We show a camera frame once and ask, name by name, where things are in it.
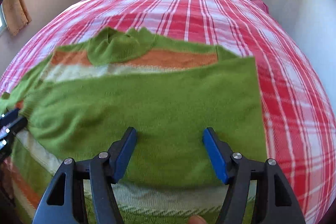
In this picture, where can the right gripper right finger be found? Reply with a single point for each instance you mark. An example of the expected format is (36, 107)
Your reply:
(275, 201)

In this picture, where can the pink cloth beside bed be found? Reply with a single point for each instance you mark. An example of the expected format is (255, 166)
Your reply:
(260, 5)

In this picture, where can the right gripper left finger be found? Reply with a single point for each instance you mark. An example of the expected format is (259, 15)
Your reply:
(64, 201)

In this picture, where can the yellow side window curtain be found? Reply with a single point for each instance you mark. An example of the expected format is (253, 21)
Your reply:
(16, 15)

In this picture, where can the green orange striped knit sweater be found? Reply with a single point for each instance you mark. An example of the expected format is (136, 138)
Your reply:
(82, 97)

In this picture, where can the red white plaid bedspread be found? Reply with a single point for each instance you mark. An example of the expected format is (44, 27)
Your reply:
(299, 123)

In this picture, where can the person's hand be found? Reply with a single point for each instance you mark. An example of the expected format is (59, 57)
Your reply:
(196, 219)

